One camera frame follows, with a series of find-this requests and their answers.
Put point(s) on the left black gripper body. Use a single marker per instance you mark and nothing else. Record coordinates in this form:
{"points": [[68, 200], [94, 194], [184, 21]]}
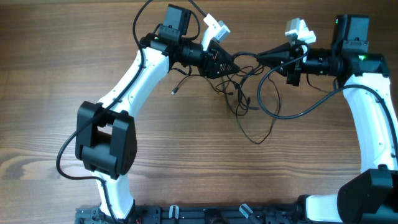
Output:
{"points": [[208, 67]]}

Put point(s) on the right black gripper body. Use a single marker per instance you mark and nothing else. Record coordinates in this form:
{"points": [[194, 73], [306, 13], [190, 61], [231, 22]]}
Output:
{"points": [[294, 68]]}

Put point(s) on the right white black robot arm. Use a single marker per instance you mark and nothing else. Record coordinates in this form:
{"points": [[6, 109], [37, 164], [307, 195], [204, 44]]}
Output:
{"points": [[363, 79]]}

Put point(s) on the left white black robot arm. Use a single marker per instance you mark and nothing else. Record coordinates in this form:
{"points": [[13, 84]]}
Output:
{"points": [[106, 142]]}

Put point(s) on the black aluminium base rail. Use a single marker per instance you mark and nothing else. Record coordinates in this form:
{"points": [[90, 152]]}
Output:
{"points": [[278, 214]]}

